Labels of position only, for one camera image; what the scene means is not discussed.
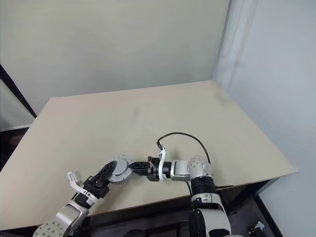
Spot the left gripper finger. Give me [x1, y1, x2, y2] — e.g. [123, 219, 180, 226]
[92, 160, 119, 185]

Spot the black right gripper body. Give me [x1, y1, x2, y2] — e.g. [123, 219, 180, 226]
[146, 156, 161, 183]

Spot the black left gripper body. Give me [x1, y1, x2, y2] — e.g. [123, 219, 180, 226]
[82, 175, 111, 199]

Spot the grey motor cover disc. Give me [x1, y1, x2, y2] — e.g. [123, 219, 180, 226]
[110, 154, 135, 177]

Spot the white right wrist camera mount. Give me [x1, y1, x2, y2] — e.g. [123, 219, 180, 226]
[157, 147, 168, 184]

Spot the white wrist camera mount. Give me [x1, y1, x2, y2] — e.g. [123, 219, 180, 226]
[157, 147, 168, 184]
[67, 169, 96, 205]

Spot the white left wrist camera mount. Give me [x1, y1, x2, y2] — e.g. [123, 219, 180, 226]
[67, 169, 96, 205]

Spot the black table frame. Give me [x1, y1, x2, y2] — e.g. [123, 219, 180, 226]
[79, 179, 272, 237]

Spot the black diagonal wall beam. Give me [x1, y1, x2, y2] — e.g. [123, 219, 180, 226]
[0, 63, 38, 118]

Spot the white wall corner trim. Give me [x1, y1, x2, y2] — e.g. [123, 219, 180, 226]
[214, 0, 259, 82]

